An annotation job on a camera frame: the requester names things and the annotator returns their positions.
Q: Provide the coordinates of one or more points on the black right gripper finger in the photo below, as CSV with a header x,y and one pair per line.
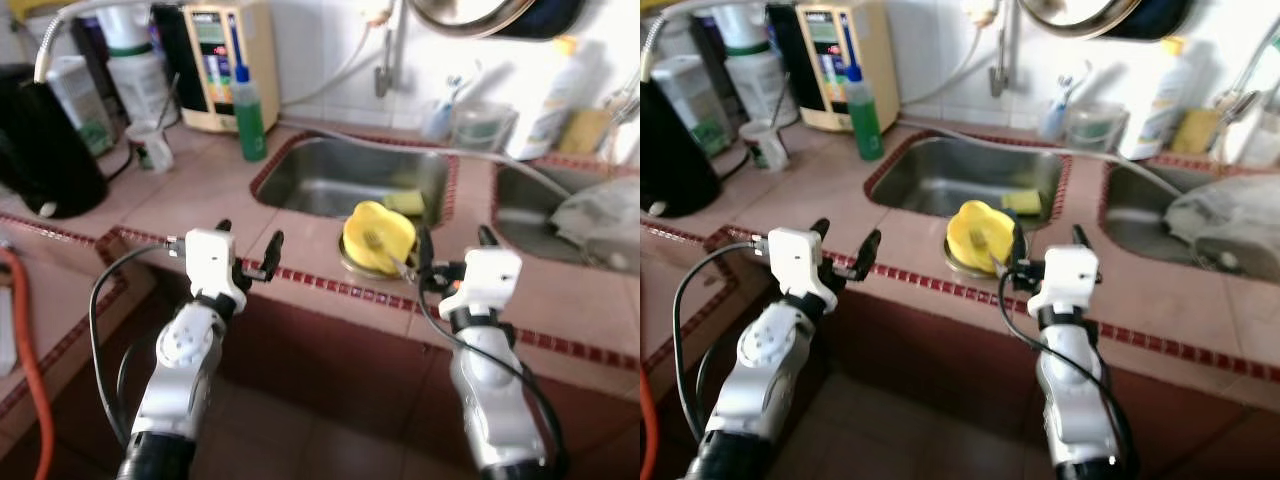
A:
x,y
487,238
424,250
1017,248
1080,238

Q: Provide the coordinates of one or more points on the yellow plastic bowl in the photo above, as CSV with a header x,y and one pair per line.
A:
x,y
962,248
360,250

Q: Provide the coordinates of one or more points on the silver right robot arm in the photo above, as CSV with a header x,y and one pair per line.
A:
x,y
490,400
1070,390

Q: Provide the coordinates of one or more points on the green yellow sponge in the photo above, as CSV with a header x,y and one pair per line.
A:
x,y
405,203
1022,203

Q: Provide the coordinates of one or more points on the steel sink basin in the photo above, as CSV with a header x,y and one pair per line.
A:
x,y
1130,205
330,175
940,175
520,200

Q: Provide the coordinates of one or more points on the round steel bowl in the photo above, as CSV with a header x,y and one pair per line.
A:
x,y
955,270
350,270

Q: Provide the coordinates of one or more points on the white printed mug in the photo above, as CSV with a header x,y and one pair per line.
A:
x,y
150,150
762,148

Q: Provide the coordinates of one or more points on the green dish soap bottle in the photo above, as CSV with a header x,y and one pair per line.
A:
x,y
865,125
250,125

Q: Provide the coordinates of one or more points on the clear plastic tub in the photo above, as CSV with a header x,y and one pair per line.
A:
x,y
1097,128
483,128

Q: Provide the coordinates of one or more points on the clear plastic bag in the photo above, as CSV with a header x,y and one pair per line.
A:
x,y
600,215
1220,215

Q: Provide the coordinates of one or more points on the clear plastic toothbrush cup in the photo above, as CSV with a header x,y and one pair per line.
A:
x,y
437,120
1052,120

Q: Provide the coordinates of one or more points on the metal spoon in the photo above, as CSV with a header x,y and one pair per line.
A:
x,y
168,105
780,105

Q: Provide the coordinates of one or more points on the white detergent bottle yellow cap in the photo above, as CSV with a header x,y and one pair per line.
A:
x,y
1155,110
545,110

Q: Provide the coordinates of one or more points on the mustard yellow sponge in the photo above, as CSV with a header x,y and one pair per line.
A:
x,y
583,132
1195,132

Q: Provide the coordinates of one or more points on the beige water ionizer appliance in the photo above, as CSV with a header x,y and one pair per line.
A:
x,y
835,70
220,70

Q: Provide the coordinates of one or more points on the large white plastic jar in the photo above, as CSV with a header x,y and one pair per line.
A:
x,y
140,85
755,85

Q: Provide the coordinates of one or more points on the black kettle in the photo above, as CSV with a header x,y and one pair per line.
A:
x,y
45,150
670,160

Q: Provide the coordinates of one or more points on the thin white tube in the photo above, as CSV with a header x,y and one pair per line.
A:
x,y
945,85
330,85

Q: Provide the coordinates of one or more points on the white jug green label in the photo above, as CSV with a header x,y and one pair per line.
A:
x,y
80,100
695,100

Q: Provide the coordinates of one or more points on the chrome gooseneck faucet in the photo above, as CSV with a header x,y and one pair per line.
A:
x,y
1240,100

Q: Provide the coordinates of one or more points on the hanging steel wok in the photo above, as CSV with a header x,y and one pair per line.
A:
x,y
500,15
1110,15

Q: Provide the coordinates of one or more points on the silver flexible spout pipe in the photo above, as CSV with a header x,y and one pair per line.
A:
x,y
45,50
655,40

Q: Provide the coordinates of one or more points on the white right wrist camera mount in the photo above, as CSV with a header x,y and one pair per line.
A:
x,y
490,275
1068,272

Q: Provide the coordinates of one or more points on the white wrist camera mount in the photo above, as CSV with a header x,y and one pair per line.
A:
x,y
795,260
1068,272
490,275
212,262

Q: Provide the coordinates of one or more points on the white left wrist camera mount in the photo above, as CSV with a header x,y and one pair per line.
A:
x,y
212,262
795,260

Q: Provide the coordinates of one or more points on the grey wall tap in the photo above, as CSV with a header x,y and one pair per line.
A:
x,y
383,75
1000,75

